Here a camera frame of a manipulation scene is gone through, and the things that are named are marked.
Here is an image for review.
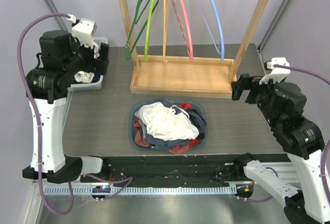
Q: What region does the white plastic basket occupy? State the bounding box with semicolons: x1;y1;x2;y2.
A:
68;37;108;91

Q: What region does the pink hanger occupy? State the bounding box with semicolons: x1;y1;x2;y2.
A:
171;0;194;62

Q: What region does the green plastic hanger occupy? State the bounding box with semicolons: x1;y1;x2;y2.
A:
125;0;160;60

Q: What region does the yellow hanger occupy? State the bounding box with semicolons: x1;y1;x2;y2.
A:
162;0;169;63

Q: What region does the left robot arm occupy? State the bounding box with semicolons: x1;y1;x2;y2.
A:
22;30;110;184

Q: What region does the navy folded shirt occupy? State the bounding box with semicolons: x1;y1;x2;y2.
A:
92;73;101;83

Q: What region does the light blue hanger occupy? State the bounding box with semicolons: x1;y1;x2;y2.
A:
195;0;225;62

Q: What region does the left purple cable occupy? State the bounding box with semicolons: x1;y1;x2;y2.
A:
16;13;75;216

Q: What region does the wooden clothes rack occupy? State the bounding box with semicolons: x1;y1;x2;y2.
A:
119;0;269;99

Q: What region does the white tank top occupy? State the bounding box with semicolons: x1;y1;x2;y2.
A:
135;102;199;141

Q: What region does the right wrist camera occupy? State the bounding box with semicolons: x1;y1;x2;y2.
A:
259;57;291;85

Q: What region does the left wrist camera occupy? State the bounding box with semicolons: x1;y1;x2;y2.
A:
67;14;97;49

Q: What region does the lime green hanger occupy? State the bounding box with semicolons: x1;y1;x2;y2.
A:
144;0;159;62

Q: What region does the maroon graphic tank top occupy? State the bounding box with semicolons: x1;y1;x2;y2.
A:
133;118;192;154

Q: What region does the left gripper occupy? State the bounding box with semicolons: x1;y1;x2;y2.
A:
64;33;109;77

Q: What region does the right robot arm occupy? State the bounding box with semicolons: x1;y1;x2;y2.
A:
101;57;329;223

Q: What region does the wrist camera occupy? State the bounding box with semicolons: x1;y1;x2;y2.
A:
67;14;97;49
259;57;291;85

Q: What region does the navy tank top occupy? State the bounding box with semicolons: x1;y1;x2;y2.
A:
153;100;205;135

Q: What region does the teal plastic tub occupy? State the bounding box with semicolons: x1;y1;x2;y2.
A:
128;98;208;151

